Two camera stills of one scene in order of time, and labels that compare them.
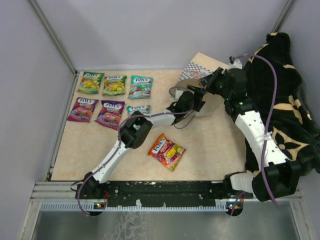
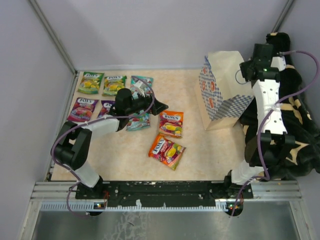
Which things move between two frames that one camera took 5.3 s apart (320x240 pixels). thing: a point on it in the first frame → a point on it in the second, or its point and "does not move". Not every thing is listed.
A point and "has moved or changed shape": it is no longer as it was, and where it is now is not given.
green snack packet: [90, 83] does not move
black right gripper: [207, 82] → [243, 65]
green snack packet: [114, 85] does not move
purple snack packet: [82, 109] does not move
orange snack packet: [167, 152] does not move
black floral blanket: [276, 89] does not move
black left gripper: [197, 97] → [158, 106]
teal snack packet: [140, 87] does not move
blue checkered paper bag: [199, 66] has moved or changed shape
